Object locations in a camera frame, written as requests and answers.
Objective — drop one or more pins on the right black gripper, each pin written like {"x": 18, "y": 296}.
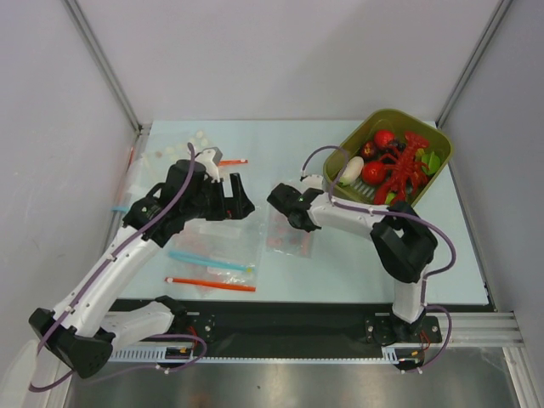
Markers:
{"x": 281, "y": 200}

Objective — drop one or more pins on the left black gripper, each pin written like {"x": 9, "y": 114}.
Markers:
{"x": 231, "y": 206}

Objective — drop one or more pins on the clear red-zipper bag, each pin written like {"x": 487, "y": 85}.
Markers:
{"x": 282, "y": 238}

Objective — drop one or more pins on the red toy lobster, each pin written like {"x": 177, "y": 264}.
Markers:
{"x": 405, "y": 169}

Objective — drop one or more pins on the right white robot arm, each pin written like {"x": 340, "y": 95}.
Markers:
{"x": 404, "y": 244}

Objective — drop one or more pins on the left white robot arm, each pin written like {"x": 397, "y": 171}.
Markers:
{"x": 76, "y": 330}

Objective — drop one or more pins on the bag with blue zipper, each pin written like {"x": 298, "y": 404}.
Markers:
{"x": 232, "y": 245}

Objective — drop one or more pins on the bag with orange zipper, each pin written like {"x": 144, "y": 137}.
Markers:
{"x": 206, "y": 279}

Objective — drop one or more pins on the bag with white pieces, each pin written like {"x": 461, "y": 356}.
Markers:
{"x": 174, "y": 146}

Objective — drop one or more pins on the far left blue-zipper bag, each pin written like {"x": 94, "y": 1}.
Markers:
{"x": 143, "y": 173}

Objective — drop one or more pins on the white toy egg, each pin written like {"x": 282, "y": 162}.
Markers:
{"x": 352, "y": 171}

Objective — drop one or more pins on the red toy tomato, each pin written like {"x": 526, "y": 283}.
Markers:
{"x": 374, "y": 173}

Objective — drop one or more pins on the dark red toy peach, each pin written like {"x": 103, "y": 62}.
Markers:
{"x": 369, "y": 151}

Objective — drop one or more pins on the olive green plastic bin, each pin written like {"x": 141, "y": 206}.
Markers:
{"x": 399, "y": 123}

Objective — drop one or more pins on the dark toy grape bunch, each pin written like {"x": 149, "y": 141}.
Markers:
{"x": 395, "y": 147}

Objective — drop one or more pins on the green toy star fruit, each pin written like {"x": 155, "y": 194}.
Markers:
{"x": 431, "y": 163}

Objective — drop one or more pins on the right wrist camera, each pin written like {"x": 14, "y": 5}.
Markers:
{"x": 312, "y": 182}

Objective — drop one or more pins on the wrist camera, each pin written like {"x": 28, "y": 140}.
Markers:
{"x": 210, "y": 158}
{"x": 312, "y": 182}

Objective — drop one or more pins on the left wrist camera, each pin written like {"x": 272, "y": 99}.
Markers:
{"x": 210, "y": 158}

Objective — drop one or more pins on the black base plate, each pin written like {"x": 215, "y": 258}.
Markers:
{"x": 306, "y": 331}

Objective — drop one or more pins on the white cable duct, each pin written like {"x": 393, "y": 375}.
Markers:
{"x": 140, "y": 354}

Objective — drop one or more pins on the aluminium frame rail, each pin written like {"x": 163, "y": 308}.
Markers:
{"x": 485, "y": 330}

